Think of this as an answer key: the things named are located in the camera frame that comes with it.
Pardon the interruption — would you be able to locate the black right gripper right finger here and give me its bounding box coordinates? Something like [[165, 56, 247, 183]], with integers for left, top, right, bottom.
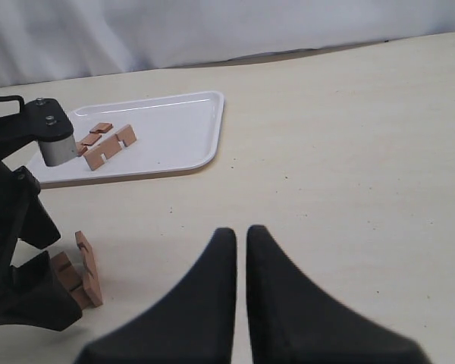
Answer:
[[246, 225, 430, 363]]

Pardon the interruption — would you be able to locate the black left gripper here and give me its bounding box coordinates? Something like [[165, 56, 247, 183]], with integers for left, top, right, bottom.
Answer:
[[0, 109, 83, 331]]

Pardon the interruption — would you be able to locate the notched wooden piece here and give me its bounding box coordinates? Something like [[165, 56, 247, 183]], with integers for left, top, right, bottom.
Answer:
[[83, 124, 137, 171]]

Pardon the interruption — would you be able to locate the vertical wooden notched bar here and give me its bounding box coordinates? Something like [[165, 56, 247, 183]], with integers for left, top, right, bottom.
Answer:
[[76, 122, 113, 156]]

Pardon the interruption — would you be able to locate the white rectangular plastic tray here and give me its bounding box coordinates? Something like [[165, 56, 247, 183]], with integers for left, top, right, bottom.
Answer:
[[27, 91, 224, 188]]

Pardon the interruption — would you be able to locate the white backdrop curtain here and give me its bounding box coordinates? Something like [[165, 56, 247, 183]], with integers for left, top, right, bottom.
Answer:
[[0, 1, 455, 87]]

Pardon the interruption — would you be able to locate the horizontal wooden bar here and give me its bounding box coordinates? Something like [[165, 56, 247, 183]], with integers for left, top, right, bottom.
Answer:
[[75, 231, 103, 307]]

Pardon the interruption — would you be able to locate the wooden block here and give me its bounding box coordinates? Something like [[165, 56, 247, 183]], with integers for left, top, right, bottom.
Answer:
[[51, 252, 91, 309]]

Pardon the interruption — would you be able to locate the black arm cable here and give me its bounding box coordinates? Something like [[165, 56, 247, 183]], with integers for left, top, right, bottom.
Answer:
[[0, 95, 27, 115]]

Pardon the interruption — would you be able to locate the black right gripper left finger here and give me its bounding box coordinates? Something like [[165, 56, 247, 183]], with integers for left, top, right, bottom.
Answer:
[[76, 227, 237, 363]]

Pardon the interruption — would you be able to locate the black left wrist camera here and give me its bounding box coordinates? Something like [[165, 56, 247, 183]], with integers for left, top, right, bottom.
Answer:
[[24, 98, 77, 167]]

